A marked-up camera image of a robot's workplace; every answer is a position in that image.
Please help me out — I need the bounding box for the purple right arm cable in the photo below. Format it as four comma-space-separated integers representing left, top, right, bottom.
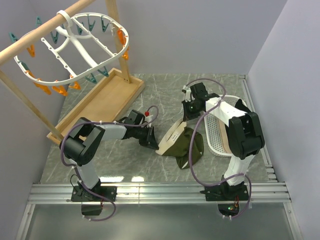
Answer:
183, 78, 252, 221

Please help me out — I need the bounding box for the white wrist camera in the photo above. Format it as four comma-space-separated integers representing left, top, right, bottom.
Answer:
182, 85, 192, 102
144, 111, 153, 124

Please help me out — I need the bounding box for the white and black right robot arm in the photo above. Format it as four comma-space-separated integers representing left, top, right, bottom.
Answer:
182, 82, 265, 200

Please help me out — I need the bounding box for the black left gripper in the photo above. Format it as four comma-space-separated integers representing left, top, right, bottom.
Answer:
132, 125, 159, 150

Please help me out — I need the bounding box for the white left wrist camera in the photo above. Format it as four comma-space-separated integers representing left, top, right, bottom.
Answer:
144, 111, 153, 124

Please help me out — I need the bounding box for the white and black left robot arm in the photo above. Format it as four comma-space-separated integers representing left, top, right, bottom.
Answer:
59, 110, 159, 201

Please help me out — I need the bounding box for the aluminium mounting rail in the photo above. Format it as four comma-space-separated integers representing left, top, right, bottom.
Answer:
27, 182, 291, 205

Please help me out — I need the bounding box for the wooden drying rack stand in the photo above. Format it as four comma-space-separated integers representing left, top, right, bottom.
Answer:
0, 0, 145, 144

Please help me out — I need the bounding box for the beige garment in basket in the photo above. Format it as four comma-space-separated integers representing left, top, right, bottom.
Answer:
218, 120, 232, 154

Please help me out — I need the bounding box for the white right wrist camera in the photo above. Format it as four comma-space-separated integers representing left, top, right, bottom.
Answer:
182, 85, 192, 102

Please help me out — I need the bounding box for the white plastic clip hanger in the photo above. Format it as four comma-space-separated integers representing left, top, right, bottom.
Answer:
14, 10, 130, 88

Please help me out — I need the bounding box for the white plastic laundry basket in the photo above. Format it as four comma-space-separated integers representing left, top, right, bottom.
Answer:
204, 94, 251, 158

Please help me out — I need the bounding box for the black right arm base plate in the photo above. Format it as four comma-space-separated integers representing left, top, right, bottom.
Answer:
200, 182, 250, 202

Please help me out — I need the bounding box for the teal clothes peg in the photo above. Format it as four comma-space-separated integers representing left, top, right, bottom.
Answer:
50, 31, 60, 44
87, 15, 96, 32
8, 32, 18, 43
84, 73, 98, 84
97, 69, 109, 77
100, 16, 109, 33
20, 61, 30, 71
35, 16, 42, 28
76, 22, 84, 36

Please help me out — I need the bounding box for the black garment in basket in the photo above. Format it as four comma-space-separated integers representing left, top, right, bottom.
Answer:
234, 99, 259, 120

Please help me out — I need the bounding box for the olive green underwear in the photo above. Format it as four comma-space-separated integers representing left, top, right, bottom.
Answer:
155, 118, 204, 170

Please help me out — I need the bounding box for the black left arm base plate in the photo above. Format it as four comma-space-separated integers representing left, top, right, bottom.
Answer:
70, 185, 117, 202

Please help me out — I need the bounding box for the orange clothes peg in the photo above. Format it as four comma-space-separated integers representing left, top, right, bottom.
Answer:
117, 28, 126, 46
34, 82, 52, 95
122, 47, 130, 61
25, 70, 35, 79
27, 44, 36, 58
52, 85, 68, 97
68, 81, 81, 90

